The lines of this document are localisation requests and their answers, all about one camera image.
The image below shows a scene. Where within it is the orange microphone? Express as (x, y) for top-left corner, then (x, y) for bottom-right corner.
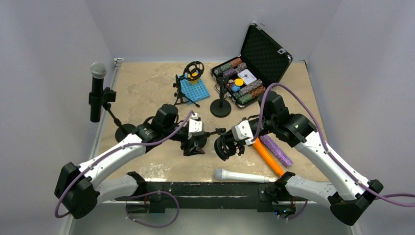
(253, 138), (284, 177)

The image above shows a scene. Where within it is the white microphone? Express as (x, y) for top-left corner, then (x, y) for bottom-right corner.
(214, 169), (269, 183)

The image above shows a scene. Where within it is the black round-base mic stand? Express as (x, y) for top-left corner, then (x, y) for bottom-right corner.
(210, 77), (231, 118)

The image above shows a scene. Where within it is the purple glitter microphone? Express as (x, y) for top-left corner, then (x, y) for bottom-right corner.
(259, 135), (293, 167)

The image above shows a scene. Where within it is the black tripod shock-mount stand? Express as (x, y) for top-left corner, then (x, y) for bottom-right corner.
(173, 61), (205, 108)

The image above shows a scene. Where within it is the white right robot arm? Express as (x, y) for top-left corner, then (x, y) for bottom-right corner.
(214, 91), (383, 226)

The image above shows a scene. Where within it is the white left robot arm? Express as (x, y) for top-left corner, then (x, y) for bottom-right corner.
(54, 104), (209, 219)

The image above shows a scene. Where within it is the black round-base stand left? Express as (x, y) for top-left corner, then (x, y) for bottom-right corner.
(101, 87), (135, 142)

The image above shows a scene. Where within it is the black microphone silver grille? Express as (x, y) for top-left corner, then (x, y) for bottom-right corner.
(89, 62), (108, 123)

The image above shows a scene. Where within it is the blue lego baseplate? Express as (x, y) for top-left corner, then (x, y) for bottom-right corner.
(181, 79), (210, 102)

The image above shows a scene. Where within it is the yellow lego brick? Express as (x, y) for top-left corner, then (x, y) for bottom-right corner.
(188, 72), (200, 85)

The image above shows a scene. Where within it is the black poker chip case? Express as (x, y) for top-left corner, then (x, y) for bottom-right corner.
(210, 23), (293, 109)

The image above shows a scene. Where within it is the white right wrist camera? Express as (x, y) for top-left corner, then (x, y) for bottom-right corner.
(231, 119), (255, 146)

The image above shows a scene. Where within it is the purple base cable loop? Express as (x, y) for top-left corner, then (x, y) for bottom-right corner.
(125, 190), (181, 228)

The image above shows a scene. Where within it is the black table front rail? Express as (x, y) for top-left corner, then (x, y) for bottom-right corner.
(117, 182), (305, 216)

